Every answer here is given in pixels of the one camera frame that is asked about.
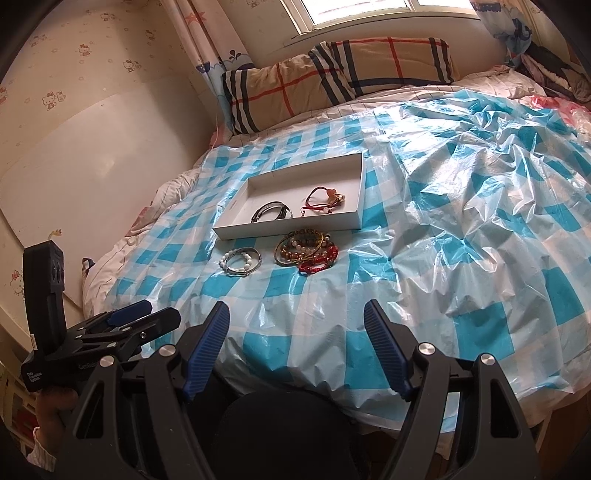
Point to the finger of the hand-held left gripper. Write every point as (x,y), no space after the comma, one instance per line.
(161,323)
(131,311)

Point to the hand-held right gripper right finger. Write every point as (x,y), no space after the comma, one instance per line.
(388,350)

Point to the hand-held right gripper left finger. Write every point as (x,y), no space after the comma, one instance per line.
(205,355)

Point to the white shallow cardboard box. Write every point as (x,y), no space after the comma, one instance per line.
(295,221)

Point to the person's left hand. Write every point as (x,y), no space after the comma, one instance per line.
(53,408)

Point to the silver bangle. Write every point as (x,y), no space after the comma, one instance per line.
(257,261)

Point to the bed with pale bedding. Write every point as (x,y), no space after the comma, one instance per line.
(152,198)

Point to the black round seat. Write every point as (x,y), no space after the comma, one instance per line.
(291,438)

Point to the blue checked plastic sheet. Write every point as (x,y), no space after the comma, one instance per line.
(438,230)

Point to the white board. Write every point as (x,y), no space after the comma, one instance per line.
(92,161)

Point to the plaid pillow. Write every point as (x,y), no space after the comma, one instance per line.
(397,60)
(277,92)

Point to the patterned curtain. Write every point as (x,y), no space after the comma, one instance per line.
(508,27)
(207,46)

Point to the pile of clothes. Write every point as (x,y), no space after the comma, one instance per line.
(558,69)

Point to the window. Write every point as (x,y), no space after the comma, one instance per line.
(369,14)

